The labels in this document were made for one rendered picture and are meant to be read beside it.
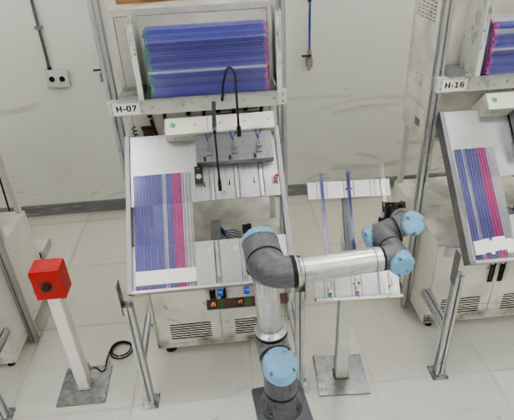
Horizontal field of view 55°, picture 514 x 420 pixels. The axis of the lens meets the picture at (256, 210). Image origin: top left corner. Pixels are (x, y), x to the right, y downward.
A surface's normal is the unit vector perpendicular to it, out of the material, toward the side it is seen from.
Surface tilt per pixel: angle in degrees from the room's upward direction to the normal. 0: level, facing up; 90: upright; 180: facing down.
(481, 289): 90
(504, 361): 0
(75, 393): 0
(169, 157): 43
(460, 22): 90
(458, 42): 90
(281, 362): 7
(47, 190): 90
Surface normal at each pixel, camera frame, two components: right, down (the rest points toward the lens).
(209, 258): 0.02, -0.28
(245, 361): -0.04, -0.85
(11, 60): 0.08, 0.52
